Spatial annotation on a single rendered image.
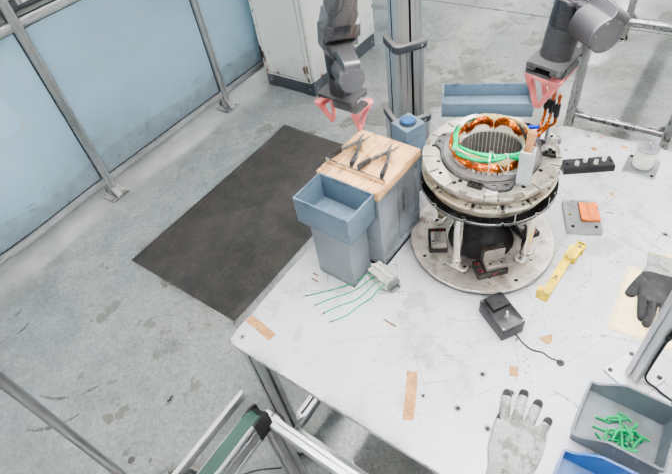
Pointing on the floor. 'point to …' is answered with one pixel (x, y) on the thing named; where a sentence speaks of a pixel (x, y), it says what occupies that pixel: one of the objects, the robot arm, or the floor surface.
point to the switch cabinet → (297, 24)
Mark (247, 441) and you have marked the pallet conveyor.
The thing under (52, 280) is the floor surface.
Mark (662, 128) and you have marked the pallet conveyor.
